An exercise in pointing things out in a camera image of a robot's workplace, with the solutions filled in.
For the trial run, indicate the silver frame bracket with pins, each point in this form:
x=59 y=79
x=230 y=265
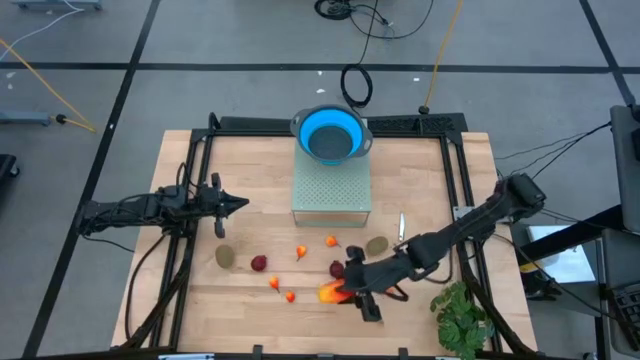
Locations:
x=460 y=213

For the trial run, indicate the dark red round fruit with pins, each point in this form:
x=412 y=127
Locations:
x=258 y=263
x=336 y=269

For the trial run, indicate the black floor object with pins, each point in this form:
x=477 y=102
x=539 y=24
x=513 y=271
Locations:
x=6 y=165

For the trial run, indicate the glossy white panel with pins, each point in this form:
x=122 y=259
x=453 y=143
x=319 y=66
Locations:
x=565 y=260

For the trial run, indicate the blue collapsible colander bowl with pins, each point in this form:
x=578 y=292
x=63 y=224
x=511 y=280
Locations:
x=311 y=125

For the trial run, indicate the black keyboard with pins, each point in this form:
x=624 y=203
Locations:
x=629 y=305

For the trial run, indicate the brown kiwi fruit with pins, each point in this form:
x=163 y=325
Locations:
x=225 y=256
x=376 y=245

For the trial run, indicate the green artificial plant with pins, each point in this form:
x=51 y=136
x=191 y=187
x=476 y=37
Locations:
x=457 y=310

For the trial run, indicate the grey cart base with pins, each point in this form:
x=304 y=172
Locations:
x=55 y=4

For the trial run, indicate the red yellow mango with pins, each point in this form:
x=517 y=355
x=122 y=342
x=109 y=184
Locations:
x=330 y=295

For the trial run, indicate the black table clamp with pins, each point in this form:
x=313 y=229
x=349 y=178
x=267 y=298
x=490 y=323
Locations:
x=402 y=352
x=257 y=351

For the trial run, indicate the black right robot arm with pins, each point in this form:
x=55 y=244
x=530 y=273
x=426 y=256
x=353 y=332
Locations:
x=475 y=225

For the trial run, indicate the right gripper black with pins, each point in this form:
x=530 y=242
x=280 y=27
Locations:
x=380 y=275

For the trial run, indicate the grey floor bar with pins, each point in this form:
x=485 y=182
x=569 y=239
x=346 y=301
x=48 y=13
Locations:
x=25 y=118

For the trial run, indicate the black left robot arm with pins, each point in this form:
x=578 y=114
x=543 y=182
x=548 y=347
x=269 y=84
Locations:
x=125 y=209

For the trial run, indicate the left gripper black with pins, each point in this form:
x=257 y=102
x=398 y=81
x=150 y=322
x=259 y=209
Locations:
x=205 y=202

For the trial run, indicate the black aluminium frame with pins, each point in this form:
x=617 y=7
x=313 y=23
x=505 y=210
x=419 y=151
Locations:
x=250 y=125

